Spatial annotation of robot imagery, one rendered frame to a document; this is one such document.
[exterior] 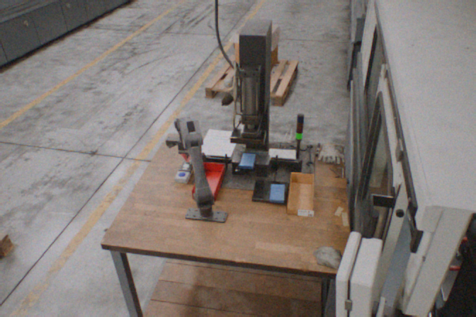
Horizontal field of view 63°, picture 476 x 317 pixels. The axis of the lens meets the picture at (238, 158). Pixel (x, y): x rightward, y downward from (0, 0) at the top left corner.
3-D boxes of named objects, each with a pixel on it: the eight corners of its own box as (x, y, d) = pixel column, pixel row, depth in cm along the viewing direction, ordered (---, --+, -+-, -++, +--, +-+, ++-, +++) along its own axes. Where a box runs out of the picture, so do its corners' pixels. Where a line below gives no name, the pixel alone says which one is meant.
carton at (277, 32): (244, 54, 588) (244, 20, 560) (283, 58, 572) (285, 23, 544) (229, 71, 536) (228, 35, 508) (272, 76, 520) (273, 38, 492)
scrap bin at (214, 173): (192, 199, 201) (191, 190, 197) (204, 170, 221) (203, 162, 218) (215, 202, 199) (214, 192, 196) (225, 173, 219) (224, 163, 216)
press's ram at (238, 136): (229, 148, 207) (227, 98, 190) (238, 124, 228) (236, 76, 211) (263, 151, 204) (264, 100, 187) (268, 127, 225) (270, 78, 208)
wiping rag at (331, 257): (312, 246, 174) (312, 267, 163) (312, 241, 173) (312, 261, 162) (343, 249, 172) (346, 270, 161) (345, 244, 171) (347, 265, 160)
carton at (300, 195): (286, 215, 191) (287, 203, 186) (290, 183, 211) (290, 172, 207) (313, 218, 189) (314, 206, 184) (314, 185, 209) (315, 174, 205)
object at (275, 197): (269, 204, 194) (269, 199, 192) (270, 185, 206) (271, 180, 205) (283, 204, 193) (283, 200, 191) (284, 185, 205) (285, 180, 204)
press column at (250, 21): (244, 149, 238) (242, 24, 195) (247, 139, 248) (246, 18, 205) (268, 151, 236) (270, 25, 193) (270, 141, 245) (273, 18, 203)
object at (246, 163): (238, 169, 207) (238, 165, 205) (243, 153, 219) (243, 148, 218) (251, 170, 206) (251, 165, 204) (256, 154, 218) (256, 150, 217)
